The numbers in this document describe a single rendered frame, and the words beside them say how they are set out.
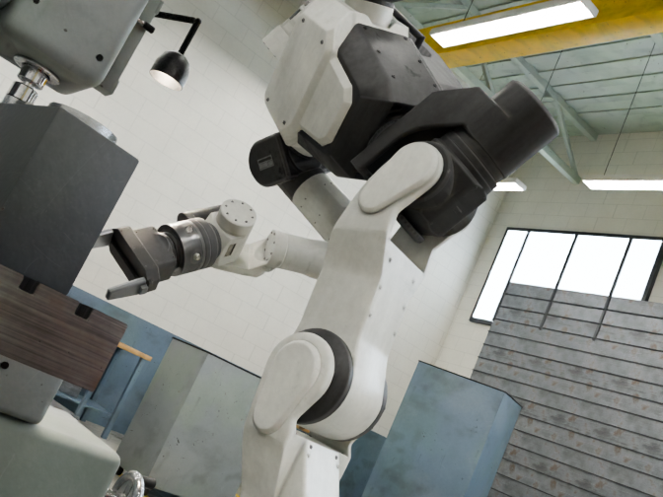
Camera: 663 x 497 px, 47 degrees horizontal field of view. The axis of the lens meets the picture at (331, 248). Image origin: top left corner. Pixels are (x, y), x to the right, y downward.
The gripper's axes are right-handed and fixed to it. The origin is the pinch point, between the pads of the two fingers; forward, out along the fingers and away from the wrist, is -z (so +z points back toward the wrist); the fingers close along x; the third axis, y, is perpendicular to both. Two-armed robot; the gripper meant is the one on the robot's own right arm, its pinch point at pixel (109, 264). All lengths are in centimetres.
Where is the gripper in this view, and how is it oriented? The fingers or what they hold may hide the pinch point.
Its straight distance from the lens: 123.2
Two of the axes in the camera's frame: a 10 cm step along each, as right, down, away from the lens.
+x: -5.8, -7.1, 3.9
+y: 4.1, -6.7, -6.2
